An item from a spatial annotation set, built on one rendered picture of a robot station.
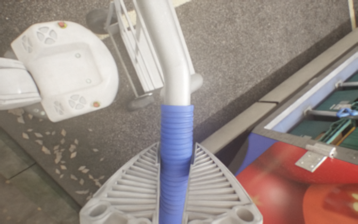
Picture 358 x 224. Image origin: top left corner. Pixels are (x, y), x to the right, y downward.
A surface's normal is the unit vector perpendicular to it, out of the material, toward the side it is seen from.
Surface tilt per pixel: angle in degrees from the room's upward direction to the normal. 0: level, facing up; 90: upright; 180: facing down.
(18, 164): 0
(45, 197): 0
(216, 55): 0
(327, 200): 90
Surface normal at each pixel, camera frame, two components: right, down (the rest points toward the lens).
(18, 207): 0.44, 0.04
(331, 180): -0.47, -0.84
